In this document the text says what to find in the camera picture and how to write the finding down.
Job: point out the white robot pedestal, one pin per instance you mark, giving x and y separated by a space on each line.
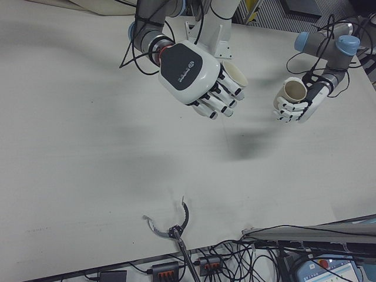
217 17

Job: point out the aluminium profile beam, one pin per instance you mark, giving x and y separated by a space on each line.
308 235

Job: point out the black adapter box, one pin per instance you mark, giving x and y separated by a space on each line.
113 276

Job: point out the black power strip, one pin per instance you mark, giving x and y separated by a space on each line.
210 263
164 268

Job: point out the blue teach pendant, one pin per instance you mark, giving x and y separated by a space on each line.
314 270

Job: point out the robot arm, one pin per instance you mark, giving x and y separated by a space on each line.
149 32
337 47

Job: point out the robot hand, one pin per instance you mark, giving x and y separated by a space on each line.
188 70
315 97

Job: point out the white paper cup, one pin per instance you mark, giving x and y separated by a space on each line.
235 75
295 89

